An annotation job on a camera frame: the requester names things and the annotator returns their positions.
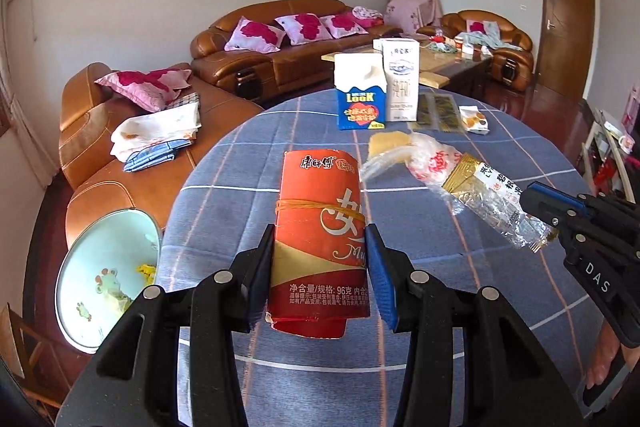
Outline brown leather long sofa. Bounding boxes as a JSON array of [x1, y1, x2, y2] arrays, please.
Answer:
[[190, 0, 400, 101]]

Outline clear plastic bag red print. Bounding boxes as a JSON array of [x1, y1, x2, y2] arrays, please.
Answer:
[[359, 132, 462, 186]]

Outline pink floral pillow on chaise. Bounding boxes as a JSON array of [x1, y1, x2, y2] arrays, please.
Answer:
[[96, 68, 192, 113]]

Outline small white orange packet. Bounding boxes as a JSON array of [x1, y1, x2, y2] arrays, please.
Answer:
[[459, 106, 489, 135]]

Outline blue plaid tablecloth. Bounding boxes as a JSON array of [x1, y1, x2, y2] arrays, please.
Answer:
[[158, 91, 602, 426]]

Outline dark clear flat packets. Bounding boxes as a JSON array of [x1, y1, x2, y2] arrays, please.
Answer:
[[409, 92, 464, 133]]

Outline clear gold snack wrapper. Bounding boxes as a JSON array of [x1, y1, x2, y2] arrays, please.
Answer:
[[442, 154, 558, 253]]

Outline folded white cloth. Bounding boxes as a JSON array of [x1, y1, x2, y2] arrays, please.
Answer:
[[111, 103, 201, 162]]

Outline blue white Look milk carton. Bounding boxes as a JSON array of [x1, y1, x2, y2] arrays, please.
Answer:
[[334, 52, 387, 130]]

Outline yellow sponge piece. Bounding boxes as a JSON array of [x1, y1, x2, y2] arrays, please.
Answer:
[[368, 131, 411, 159]]

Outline light green cartoon trash bin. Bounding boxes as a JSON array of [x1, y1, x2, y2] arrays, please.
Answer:
[[54, 209, 162, 355]]

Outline brown leather armchair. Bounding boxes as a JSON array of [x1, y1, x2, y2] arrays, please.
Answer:
[[418, 10, 535, 92]]

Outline pink floral pillow middle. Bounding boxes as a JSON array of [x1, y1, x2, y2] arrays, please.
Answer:
[[276, 13, 333, 46]]

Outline pink blanket over stand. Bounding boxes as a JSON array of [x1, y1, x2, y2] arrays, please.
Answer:
[[384, 0, 442, 35]]

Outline folded blue striped cloth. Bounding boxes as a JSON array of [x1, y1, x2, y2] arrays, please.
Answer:
[[122, 139, 192, 172]]

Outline wooden chair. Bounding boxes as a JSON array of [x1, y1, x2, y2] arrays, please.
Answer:
[[1, 303, 72, 410]]

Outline red noodle cup sleeve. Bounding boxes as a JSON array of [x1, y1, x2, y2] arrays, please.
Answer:
[[266, 150, 370, 339]]

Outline tall white milk carton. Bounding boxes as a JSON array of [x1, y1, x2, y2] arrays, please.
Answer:
[[382, 38, 420, 122]]

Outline brown wooden door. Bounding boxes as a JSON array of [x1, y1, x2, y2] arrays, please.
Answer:
[[537, 0, 596, 102]]

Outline beige curtain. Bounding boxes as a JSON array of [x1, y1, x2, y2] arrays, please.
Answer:
[[1, 0, 58, 190]]

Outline pink floral pillow right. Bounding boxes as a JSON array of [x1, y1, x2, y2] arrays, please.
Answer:
[[320, 13, 368, 39]]

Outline pink floral pillow left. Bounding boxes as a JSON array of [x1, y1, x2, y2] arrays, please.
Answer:
[[224, 16, 286, 54]]

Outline wooden coffee table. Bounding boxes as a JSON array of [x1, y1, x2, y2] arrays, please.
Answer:
[[320, 33, 494, 96]]

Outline brown leather chaise sofa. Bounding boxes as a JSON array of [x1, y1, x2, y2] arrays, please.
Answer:
[[58, 63, 261, 244]]

